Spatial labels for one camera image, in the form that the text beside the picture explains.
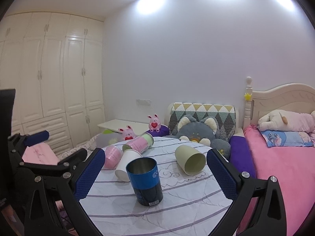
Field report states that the striped white tablecloth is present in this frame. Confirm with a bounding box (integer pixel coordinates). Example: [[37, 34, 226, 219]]
[[80, 137, 232, 235]]

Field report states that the pale green plastic cup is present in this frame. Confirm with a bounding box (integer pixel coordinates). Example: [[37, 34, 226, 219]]
[[175, 145, 206, 176]]

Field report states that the pink bed blanket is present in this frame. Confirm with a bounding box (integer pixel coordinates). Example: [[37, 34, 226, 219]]
[[245, 125, 314, 235]]

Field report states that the blue metal tin cup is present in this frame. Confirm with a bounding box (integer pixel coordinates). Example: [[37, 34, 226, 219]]
[[126, 157, 163, 207]]

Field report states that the pink bunny toy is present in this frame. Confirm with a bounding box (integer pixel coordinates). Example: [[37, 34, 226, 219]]
[[118, 125, 137, 141], [147, 114, 161, 132]]

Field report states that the cream bed headboard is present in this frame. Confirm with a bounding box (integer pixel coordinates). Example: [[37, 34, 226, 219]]
[[242, 77, 314, 129]]

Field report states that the pink and green can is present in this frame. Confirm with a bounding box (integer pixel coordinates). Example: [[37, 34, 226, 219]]
[[122, 133, 154, 154]]

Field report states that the white side table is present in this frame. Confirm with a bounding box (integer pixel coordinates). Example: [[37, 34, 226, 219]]
[[98, 119, 149, 135]]

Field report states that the grey round cushion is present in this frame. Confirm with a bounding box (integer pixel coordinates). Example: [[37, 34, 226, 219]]
[[94, 129, 122, 148]]

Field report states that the cream wardrobe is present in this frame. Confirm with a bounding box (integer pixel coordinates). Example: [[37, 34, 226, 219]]
[[1, 12, 105, 155]]

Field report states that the pink ribbed plastic cup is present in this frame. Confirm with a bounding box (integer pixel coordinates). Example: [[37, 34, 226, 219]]
[[103, 145, 123, 170]]

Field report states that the purple cushion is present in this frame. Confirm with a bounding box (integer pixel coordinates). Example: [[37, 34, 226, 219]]
[[230, 135, 256, 178]]

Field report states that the triangle patterned quilted chair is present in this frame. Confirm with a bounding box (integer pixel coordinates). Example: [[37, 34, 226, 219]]
[[165, 102, 239, 141]]

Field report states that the pink bunny toy rear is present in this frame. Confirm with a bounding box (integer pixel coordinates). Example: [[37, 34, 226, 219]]
[[147, 114, 161, 132]]

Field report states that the wall socket panel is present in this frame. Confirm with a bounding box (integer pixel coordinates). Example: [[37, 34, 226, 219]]
[[136, 99, 151, 106]]

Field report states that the pink bunny toy front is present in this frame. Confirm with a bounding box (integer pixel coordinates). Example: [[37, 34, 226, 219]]
[[118, 125, 137, 141]]

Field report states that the white paper cup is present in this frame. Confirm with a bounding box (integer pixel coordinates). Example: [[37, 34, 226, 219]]
[[115, 149, 143, 182]]

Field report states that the yellow crown ornament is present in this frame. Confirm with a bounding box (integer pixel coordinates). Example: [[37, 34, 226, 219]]
[[244, 92, 252, 102]]

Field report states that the blue cartoon pillow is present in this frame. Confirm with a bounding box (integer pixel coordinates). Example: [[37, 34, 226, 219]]
[[260, 130, 313, 148]]

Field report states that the grey cat plush cushion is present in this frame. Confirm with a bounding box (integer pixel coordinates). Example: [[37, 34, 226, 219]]
[[167, 114, 231, 160]]

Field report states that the pink folded cloth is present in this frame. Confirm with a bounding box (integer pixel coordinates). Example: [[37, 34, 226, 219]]
[[22, 143, 59, 165]]

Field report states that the white and pink plush toy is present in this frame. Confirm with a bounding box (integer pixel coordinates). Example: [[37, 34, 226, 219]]
[[258, 109, 314, 133]]

